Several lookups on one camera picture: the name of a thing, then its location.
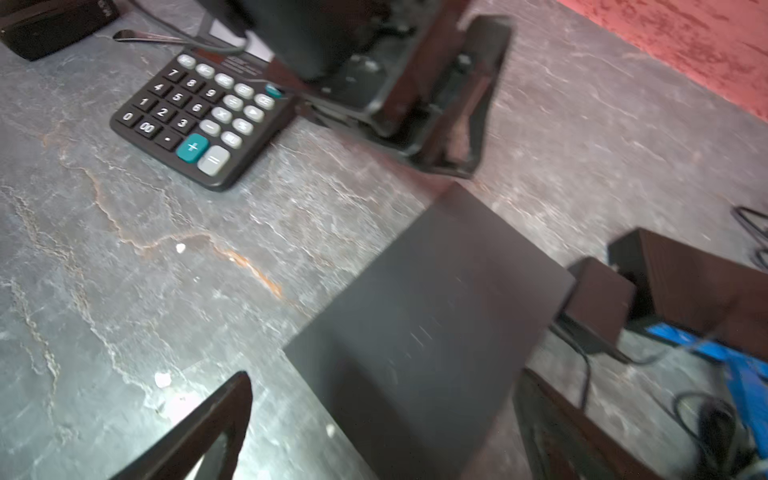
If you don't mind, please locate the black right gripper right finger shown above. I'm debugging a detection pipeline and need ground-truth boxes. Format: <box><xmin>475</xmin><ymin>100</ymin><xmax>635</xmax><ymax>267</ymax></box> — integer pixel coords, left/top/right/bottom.
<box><xmin>514</xmin><ymin>369</ymin><xmax>659</xmax><ymax>479</ymax></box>

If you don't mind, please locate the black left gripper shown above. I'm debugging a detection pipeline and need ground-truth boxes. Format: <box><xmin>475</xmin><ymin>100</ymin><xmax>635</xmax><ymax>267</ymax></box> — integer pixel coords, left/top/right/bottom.
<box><xmin>201</xmin><ymin>1</ymin><xmax>515</xmax><ymax>179</ymax></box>

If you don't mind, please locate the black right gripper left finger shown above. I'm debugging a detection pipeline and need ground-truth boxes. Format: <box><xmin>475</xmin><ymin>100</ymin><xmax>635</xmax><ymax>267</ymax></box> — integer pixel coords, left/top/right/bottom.
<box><xmin>114</xmin><ymin>371</ymin><xmax>253</xmax><ymax>480</ymax></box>

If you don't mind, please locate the black power adapter with cable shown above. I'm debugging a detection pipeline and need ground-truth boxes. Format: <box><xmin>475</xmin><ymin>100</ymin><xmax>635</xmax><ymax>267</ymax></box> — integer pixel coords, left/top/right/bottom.
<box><xmin>671</xmin><ymin>206</ymin><xmax>768</xmax><ymax>480</ymax></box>

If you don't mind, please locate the black network switch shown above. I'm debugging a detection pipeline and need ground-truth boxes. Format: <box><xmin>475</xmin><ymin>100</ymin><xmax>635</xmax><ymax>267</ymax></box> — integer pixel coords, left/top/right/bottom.
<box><xmin>608</xmin><ymin>228</ymin><xmax>767</xmax><ymax>361</ymax></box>
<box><xmin>285</xmin><ymin>184</ymin><xmax>575</xmax><ymax>479</ymax></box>

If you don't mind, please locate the blue ethernet cable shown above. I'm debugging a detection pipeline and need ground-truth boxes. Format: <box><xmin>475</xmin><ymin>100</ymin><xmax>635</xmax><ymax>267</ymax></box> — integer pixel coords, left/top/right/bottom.
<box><xmin>722</xmin><ymin>353</ymin><xmax>768</xmax><ymax>457</ymax></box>

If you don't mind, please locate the black calculator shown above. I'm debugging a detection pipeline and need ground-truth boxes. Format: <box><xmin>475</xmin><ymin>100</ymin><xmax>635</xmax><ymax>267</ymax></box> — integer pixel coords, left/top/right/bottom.
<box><xmin>110</xmin><ymin>47</ymin><xmax>297</xmax><ymax>191</ymax></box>

